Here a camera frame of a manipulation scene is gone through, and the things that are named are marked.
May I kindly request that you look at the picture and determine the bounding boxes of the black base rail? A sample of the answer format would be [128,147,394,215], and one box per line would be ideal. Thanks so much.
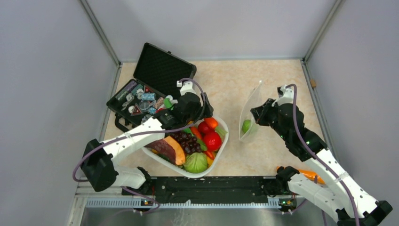
[135,176,292,204]

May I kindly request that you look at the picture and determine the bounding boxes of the green toy lettuce leaf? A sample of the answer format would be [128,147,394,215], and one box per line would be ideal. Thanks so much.
[214,126,228,137]

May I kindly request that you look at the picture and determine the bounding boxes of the clear zip top bag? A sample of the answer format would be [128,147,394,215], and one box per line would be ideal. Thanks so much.
[239,81,263,143]

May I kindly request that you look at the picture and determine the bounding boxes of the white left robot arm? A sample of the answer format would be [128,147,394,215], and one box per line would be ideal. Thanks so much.
[72,78,213,195]

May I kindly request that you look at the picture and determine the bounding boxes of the white plastic basket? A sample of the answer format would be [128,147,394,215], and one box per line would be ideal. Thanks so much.
[142,116,229,178]

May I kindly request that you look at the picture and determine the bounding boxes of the green toy cucumber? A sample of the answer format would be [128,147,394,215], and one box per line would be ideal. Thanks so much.
[163,98,174,110]

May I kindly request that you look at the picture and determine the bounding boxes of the large green toy cabbage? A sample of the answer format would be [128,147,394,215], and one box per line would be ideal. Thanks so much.
[183,153,208,174]

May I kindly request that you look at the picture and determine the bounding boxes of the small red toy tomato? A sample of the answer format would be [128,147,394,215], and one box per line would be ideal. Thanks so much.
[197,121,214,134]

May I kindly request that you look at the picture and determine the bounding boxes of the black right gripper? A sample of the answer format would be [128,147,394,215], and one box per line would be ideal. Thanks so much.
[251,98,290,141]

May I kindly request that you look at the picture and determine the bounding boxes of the red toy chili pepper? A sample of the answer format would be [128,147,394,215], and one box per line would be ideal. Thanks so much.
[204,151,215,160]

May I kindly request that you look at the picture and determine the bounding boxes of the black foam-lined case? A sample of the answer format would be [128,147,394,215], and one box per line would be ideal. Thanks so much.
[106,43,197,127]

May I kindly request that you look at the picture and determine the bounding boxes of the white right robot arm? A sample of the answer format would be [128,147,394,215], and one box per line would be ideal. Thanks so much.
[250,84,393,226]

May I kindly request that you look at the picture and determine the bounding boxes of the small green toy cabbage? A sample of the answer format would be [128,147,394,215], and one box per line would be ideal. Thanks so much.
[241,119,253,134]

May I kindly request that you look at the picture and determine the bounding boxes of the orange toy carrot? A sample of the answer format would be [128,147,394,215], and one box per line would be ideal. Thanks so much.
[190,126,203,140]

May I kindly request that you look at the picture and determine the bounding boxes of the purple toy grapes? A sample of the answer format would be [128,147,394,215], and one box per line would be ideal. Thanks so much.
[171,131,202,154]

